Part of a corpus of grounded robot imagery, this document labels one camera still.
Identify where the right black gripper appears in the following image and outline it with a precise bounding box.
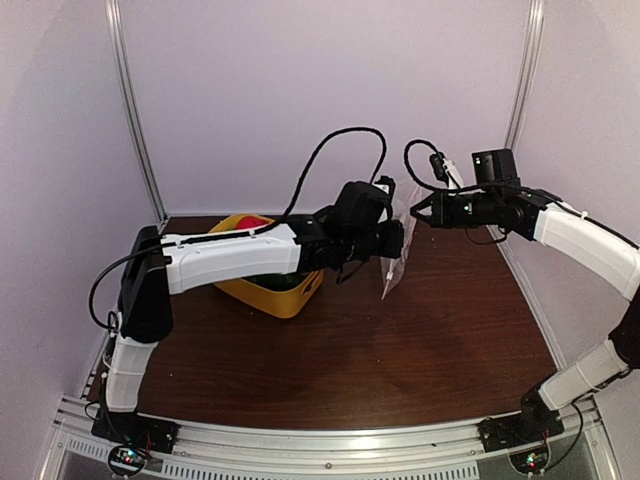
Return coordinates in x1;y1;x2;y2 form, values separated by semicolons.
411;189;500;228

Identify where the clear zip top bag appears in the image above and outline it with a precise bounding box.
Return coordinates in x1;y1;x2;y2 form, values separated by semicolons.
380;180;423;300

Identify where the large red tomato toy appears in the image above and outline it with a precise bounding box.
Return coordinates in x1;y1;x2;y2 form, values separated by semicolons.
235;216;269;230

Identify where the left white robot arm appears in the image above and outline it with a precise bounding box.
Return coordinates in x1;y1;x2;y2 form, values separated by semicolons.
103;176;404;444

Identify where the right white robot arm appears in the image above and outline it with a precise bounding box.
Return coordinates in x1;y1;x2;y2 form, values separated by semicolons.
403;140;639;442

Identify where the green cucumber toy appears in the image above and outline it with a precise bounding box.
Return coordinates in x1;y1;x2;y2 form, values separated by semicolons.
245;273;307;291

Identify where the yellow plastic basket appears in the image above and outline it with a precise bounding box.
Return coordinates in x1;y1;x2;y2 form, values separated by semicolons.
207;213;325;319

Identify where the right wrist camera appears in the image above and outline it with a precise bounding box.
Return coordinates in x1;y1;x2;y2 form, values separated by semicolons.
429;152;464;190

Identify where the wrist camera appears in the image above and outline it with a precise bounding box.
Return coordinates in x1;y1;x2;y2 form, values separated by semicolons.
429;152;464;190
373;175;396;224

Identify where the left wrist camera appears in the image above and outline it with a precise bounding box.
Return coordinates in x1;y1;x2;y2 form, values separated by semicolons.
373;175;396;224

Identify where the right black cable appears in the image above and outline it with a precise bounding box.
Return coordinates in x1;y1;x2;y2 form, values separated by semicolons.
403;138;451;191

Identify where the black cable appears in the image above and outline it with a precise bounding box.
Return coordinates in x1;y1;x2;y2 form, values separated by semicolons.
88;127;389;331
403;138;451;191

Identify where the right aluminium frame post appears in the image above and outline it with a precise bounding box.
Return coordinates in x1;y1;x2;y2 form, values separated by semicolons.
504;0;545;151

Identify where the aluminium frame post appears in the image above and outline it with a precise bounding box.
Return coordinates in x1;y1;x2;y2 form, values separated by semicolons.
105;0;169;225
504;0;545;151

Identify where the aluminium front rail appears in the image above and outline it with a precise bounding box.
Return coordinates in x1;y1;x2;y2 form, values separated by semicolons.
35;396;622;479

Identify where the left black cable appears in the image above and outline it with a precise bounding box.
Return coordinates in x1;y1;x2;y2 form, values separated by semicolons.
88;127;389;331

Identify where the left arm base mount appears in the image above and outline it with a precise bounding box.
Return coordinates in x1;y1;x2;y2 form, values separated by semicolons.
91;409;179;477

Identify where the left aluminium frame post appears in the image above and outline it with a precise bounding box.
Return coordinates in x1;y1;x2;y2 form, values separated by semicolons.
105;0;169;225

